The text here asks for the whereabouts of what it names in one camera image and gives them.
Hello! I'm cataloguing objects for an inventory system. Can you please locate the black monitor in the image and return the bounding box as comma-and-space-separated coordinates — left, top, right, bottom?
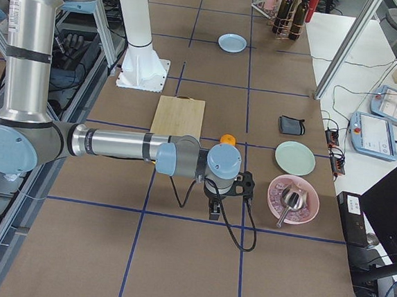
360, 167, 397, 255

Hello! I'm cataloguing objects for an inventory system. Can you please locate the black power strip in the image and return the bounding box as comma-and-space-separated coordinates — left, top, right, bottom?
325, 129, 346, 179

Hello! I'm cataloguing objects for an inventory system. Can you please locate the folded dark grey cloth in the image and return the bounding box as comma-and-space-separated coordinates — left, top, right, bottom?
278, 116, 306, 136

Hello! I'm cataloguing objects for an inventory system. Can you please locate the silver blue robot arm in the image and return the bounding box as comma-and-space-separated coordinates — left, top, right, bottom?
0, 0, 254, 219

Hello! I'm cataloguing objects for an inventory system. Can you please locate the metal scoop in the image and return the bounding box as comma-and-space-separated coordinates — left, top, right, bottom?
276, 184, 308, 228

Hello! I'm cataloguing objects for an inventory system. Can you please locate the aluminium frame post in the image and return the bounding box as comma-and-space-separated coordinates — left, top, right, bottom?
314, 0, 383, 100

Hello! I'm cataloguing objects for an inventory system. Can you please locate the orange fruit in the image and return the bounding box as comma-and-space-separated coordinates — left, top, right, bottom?
219, 134, 237, 147

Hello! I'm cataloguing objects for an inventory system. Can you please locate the pink cup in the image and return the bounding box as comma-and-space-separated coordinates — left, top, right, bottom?
263, 0, 277, 11

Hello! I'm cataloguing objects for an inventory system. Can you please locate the light green plate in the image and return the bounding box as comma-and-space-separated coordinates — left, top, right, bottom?
275, 141, 316, 176

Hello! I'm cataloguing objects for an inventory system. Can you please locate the red cylinder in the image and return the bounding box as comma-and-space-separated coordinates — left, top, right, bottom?
305, 0, 320, 23

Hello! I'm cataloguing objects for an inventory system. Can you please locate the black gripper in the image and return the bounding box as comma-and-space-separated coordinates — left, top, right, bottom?
203, 172, 255, 221

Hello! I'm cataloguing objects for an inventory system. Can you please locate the bamboo cutting board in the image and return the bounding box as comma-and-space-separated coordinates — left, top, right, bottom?
150, 96, 205, 139

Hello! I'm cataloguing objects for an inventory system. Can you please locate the blue teach pendant near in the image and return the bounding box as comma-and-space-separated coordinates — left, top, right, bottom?
349, 111, 397, 161

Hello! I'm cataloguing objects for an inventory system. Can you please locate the pink bowl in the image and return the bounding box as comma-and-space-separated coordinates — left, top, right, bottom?
267, 174, 320, 225

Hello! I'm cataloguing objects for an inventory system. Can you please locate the black computer box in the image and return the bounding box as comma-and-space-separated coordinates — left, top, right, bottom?
337, 191, 369, 248

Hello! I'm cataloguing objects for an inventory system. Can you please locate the blue teach pendant far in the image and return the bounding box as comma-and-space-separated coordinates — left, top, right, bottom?
370, 85, 397, 125

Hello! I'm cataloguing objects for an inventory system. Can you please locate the copper wire bottle rack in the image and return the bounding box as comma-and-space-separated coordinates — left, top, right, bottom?
275, 0, 301, 39

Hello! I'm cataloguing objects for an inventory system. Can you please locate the dark wine bottle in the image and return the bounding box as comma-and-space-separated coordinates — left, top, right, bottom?
288, 0, 310, 40
272, 0, 294, 34

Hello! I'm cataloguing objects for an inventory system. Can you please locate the light blue plate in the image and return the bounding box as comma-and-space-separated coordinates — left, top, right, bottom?
218, 33, 247, 53

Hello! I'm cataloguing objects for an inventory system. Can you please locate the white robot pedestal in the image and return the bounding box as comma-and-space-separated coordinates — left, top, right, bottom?
116, 0, 170, 93

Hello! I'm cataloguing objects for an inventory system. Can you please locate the blue teach pendant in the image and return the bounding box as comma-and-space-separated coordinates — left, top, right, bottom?
349, 111, 397, 161
370, 85, 397, 125

